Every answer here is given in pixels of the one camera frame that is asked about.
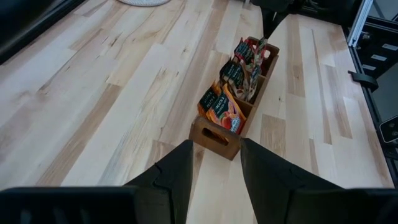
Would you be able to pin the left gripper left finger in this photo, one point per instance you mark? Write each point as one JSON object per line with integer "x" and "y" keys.
{"x": 175, "y": 174}

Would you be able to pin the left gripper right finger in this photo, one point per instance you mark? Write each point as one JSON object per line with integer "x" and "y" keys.
{"x": 270, "y": 180}

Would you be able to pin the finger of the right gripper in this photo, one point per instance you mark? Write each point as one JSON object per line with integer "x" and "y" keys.
{"x": 277, "y": 20}
{"x": 266, "y": 23}

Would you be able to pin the wooden three-compartment organizer box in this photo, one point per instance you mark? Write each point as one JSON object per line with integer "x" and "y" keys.
{"x": 217, "y": 144}

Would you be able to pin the round woven beige mat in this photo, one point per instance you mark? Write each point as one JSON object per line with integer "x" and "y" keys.
{"x": 144, "y": 2}

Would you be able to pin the small silver-edged black device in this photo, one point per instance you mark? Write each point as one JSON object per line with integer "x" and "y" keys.
{"x": 390, "y": 130}

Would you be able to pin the black clamp bracket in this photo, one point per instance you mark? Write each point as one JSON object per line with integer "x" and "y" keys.
{"x": 363, "y": 79}

